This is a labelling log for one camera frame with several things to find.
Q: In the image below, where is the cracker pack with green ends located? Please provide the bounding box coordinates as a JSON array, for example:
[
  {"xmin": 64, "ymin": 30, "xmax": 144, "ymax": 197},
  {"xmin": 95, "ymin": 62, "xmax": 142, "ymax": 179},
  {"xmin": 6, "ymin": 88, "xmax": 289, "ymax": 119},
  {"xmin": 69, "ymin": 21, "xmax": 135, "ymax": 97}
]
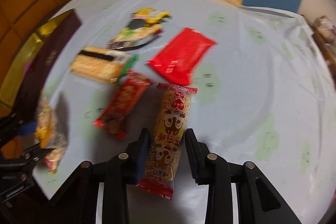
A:
[{"xmin": 70, "ymin": 46, "xmax": 137, "ymax": 84}]

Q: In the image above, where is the light blue smiley tablecloth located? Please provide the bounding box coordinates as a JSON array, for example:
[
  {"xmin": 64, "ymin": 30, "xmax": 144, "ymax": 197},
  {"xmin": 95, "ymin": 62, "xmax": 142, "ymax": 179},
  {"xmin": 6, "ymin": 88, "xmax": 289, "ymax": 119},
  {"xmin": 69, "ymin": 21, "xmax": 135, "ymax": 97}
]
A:
[{"xmin": 34, "ymin": 0, "xmax": 335, "ymax": 223}]

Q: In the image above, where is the tissue box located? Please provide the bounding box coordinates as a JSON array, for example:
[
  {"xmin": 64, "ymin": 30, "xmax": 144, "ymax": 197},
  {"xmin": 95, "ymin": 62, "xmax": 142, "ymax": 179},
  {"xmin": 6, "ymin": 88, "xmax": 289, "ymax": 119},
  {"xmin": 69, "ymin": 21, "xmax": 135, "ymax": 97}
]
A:
[{"xmin": 313, "ymin": 16, "xmax": 335, "ymax": 42}]

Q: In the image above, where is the gold-lined dark gift box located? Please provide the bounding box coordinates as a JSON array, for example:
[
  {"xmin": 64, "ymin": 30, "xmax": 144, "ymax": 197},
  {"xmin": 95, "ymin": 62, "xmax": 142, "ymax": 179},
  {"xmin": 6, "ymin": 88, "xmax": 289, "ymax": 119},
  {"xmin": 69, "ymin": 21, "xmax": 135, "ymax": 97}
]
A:
[{"xmin": 1, "ymin": 9, "xmax": 81, "ymax": 119}]

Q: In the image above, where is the wooden side table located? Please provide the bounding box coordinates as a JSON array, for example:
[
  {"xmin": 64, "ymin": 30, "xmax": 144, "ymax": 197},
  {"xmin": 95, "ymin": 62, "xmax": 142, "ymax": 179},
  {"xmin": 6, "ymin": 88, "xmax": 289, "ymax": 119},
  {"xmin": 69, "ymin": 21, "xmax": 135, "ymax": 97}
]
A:
[{"xmin": 312, "ymin": 32, "xmax": 335, "ymax": 73}]

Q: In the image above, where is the glossy red snack packet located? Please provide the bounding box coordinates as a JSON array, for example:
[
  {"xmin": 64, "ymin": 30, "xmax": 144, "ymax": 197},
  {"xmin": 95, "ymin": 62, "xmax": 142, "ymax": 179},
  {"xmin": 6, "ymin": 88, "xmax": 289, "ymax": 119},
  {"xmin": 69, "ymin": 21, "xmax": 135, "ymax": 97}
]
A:
[{"xmin": 147, "ymin": 28, "xmax": 217, "ymax": 86}]

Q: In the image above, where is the long sesame stick packet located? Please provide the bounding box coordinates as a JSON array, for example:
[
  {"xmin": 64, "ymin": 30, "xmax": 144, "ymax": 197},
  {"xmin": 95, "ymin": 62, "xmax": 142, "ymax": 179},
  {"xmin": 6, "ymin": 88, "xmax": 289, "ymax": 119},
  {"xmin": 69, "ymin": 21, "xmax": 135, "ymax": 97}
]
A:
[{"xmin": 137, "ymin": 83, "xmax": 198, "ymax": 200}]

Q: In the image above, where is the orange-ended biscuit packet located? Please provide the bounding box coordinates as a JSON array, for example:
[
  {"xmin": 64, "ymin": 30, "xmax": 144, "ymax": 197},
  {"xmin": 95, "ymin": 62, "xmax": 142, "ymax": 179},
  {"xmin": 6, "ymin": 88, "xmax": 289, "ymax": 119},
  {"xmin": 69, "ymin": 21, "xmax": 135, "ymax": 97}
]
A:
[{"xmin": 34, "ymin": 93, "xmax": 68, "ymax": 174}]

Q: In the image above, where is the small red snack packet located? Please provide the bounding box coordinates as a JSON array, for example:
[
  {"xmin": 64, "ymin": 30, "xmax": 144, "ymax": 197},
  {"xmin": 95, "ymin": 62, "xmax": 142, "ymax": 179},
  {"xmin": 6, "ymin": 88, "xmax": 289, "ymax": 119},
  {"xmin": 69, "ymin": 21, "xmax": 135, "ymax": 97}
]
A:
[{"xmin": 93, "ymin": 70, "xmax": 152, "ymax": 140}]

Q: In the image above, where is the yellow snack packet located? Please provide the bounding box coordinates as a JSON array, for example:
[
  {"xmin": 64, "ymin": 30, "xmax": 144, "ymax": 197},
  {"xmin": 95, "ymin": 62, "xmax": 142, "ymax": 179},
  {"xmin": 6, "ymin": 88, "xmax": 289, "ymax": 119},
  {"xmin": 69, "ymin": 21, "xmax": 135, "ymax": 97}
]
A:
[{"xmin": 131, "ymin": 7, "xmax": 171, "ymax": 24}]

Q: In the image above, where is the green and white snack packet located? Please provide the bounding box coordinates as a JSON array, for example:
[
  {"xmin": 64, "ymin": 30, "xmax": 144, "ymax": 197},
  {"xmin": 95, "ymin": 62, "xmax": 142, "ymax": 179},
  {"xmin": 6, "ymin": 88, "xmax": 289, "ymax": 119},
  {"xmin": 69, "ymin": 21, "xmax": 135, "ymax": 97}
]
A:
[{"xmin": 108, "ymin": 19, "xmax": 162, "ymax": 51}]

